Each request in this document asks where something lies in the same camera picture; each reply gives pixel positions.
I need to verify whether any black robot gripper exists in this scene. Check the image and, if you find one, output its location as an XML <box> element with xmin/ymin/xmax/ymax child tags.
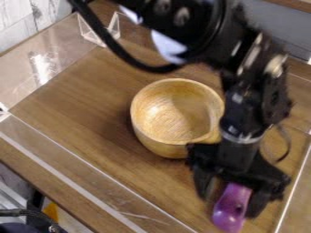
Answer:
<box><xmin>184</xmin><ymin>133</ymin><xmax>293</xmax><ymax>220</ymax></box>

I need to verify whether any purple toy eggplant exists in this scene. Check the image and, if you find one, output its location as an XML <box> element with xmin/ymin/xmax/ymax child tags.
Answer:
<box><xmin>211</xmin><ymin>183</ymin><xmax>251</xmax><ymax>233</ymax></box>

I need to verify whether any brown wooden bowl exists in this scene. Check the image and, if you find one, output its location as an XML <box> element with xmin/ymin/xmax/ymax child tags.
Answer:
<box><xmin>130</xmin><ymin>78</ymin><xmax>225</xmax><ymax>159</ymax></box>

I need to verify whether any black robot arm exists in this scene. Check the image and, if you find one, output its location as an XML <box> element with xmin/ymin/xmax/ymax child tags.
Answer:
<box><xmin>115</xmin><ymin>0</ymin><xmax>291</xmax><ymax>218</ymax></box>

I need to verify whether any black cable bottom left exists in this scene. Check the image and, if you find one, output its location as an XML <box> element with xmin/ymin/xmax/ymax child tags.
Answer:
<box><xmin>0</xmin><ymin>208</ymin><xmax>62</xmax><ymax>233</ymax></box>

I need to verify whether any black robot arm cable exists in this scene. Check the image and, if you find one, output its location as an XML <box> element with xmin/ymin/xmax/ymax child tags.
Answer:
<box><xmin>67</xmin><ymin>0</ymin><xmax>183</xmax><ymax>75</ymax></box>

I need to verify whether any clear acrylic corner bracket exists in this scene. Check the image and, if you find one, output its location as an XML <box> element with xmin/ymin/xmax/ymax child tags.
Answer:
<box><xmin>78</xmin><ymin>13</ymin><xmax>120</xmax><ymax>47</ymax></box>

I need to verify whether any clear acrylic tray wall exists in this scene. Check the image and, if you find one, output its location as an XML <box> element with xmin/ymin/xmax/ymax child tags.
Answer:
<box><xmin>0</xmin><ymin>10</ymin><xmax>311</xmax><ymax>233</ymax></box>

